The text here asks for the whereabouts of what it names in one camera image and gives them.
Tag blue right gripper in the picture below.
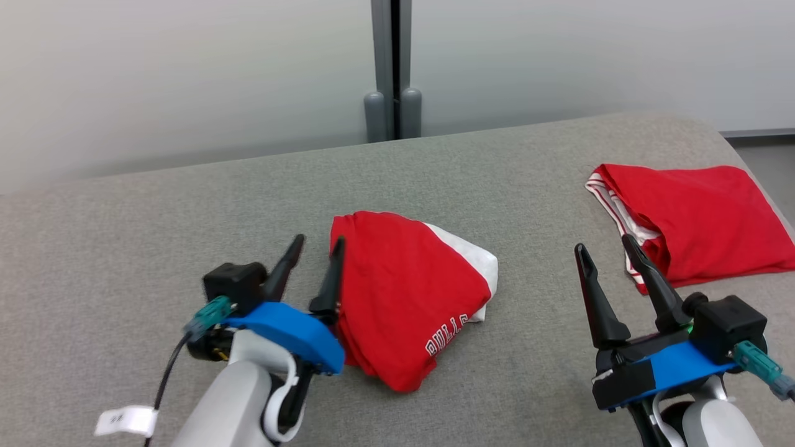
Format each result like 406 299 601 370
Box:
574 234 740 412

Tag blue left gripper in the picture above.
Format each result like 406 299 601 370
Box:
225 234 346 375

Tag grey partition post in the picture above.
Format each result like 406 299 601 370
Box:
363 0 423 143

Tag black cable, green plug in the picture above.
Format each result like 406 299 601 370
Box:
144 296 234 447
732 340 795 401

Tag white paper cable label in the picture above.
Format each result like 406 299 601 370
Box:
94 405 159 437

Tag black right cable, green plug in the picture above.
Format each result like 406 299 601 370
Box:
732 340 795 401

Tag red white Bulls shorts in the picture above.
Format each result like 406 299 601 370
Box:
329 211 499 393

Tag red white jersey shirt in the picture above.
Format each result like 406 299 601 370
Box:
585 163 795 295

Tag black left cable, green plug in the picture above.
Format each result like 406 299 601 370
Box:
144 296 234 447

